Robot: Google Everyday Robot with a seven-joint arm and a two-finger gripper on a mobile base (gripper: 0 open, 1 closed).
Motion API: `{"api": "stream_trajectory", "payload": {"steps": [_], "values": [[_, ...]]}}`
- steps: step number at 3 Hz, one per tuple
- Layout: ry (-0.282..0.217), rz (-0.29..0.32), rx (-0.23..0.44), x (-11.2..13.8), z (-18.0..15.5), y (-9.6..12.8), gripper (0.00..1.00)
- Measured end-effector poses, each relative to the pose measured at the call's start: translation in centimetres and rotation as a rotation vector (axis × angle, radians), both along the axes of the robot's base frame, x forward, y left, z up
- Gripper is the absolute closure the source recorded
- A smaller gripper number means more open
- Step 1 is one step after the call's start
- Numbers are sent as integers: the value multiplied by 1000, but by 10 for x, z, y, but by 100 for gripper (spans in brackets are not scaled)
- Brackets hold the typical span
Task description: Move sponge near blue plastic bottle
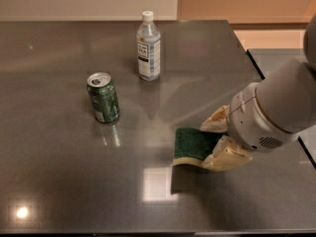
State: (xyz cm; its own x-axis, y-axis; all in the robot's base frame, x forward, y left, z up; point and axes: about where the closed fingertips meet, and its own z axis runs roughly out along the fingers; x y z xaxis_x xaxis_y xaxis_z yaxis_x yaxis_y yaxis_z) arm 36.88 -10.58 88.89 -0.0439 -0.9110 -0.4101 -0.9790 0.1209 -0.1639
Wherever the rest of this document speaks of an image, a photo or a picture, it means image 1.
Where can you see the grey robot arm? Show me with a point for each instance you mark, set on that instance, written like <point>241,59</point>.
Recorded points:
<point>267,115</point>

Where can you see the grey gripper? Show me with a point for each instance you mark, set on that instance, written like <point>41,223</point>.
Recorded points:
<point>253,118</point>

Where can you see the green soda can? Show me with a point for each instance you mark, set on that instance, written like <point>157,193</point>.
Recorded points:
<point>102,91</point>

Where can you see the clear blue-label plastic bottle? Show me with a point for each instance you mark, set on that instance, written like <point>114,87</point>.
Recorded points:
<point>148,40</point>

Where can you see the green and yellow sponge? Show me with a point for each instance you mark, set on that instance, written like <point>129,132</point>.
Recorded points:
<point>192,146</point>

